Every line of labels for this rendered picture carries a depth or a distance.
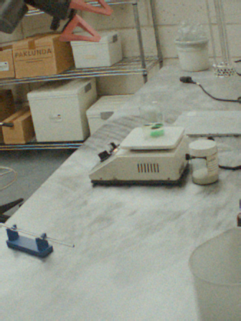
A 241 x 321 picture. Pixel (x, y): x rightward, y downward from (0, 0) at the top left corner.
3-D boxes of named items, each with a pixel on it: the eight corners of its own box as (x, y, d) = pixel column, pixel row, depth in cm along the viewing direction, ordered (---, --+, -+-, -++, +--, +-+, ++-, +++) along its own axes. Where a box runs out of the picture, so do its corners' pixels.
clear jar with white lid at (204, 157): (186, 183, 127) (183, 147, 124) (199, 173, 131) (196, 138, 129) (211, 186, 123) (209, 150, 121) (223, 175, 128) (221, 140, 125)
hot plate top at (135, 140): (118, 150, 128) (117, 145, 128) (135, 131, 139) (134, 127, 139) (173, 149, 124) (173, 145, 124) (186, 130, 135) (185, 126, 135)
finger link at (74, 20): (97, 38, 109) (55, 17, 109) (90, 56, 116) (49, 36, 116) (113, 16, 112) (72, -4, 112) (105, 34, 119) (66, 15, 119)
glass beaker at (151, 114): (138, 137, 133) (133, 102, 130) (160, 132, 134) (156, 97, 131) (149, 145, 127) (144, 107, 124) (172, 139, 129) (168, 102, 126)
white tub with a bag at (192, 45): (219, 66, 231) (212, 16, 223) (200, 74, 221) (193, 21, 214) (191, 64, 240) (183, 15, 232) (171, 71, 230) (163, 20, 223)
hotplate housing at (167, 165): (89, 185, 133) (83, 150, 130) (108, 163, 145) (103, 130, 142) (188, 185, 126) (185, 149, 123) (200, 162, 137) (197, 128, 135)
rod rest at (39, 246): (6, 245, 110) (1, 228, 109) (17, 238, 113) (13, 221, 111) (42, 257, 104) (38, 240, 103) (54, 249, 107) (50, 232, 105)
